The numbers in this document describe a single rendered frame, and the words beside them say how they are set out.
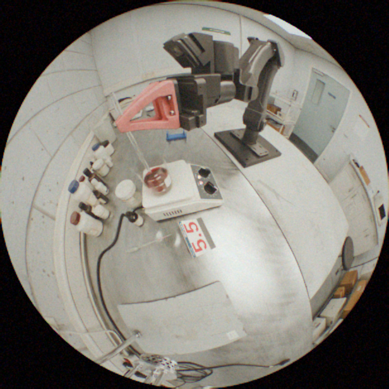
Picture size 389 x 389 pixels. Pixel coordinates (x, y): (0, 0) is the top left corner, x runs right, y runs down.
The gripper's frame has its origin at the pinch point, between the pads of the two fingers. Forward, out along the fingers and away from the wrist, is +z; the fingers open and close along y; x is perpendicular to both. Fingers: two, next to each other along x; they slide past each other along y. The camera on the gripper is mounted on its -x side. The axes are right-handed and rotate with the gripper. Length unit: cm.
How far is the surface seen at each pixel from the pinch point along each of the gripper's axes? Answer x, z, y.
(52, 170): 4.8, 30.8, -35.2
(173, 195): 16.3, -1.5, 2.9
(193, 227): 23.3, -0.5, 9.5
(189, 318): 23.6, 15.8, 26.2
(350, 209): 81, -191, 178
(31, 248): 3.2, 41.2, -6.3
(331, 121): 15, -292, 71
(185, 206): 19.3, -2.1, 5.4
